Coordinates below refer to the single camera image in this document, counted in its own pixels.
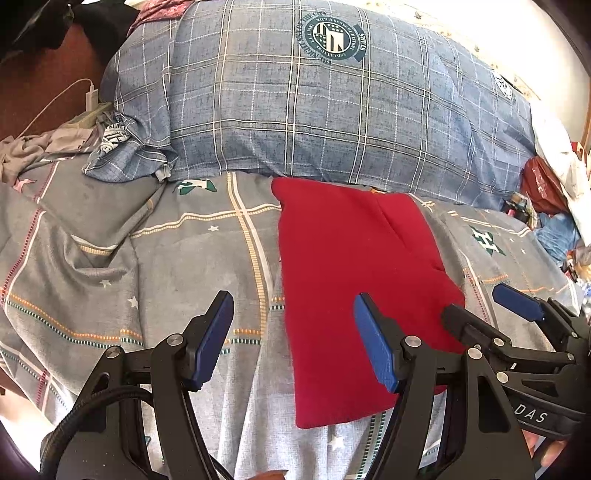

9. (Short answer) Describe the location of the red garment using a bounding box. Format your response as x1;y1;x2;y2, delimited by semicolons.
270;177;467;430

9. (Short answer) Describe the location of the black clothing on headboard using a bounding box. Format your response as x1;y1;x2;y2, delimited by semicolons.
1;0;139;63

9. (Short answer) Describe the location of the right hand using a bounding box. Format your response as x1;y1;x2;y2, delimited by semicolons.
522;430;568;467

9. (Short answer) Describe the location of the left hand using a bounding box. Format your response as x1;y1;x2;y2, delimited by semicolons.
249;470;287;480

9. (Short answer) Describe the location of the light blue bag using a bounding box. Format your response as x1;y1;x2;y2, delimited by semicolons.
534;212;581;267

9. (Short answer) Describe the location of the red plastic bag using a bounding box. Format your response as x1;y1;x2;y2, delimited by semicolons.
520;156;569;215

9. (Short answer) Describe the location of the grey patterned bed sheet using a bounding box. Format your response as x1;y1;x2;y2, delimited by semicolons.
1;156;582;479

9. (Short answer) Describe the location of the white plastic bag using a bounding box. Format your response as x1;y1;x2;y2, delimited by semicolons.
531;103;590;246

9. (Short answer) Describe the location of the blue plaid pillow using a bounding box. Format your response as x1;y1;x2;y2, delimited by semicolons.
84;1;535;209

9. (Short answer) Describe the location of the grey crumpled cloth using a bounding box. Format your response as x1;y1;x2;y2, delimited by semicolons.
1;127;99;185

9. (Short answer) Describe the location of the brown wooden headboard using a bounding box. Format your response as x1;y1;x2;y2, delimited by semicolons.
1;24;120;138

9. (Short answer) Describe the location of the maroon patterned cloth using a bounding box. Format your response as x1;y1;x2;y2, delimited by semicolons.
129;0;193;31

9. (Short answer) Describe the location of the black braided cable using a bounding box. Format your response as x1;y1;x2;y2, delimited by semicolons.
38;386;233;480

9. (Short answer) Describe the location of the white charger with cable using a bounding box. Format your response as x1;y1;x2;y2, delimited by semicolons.
18;78;98;138

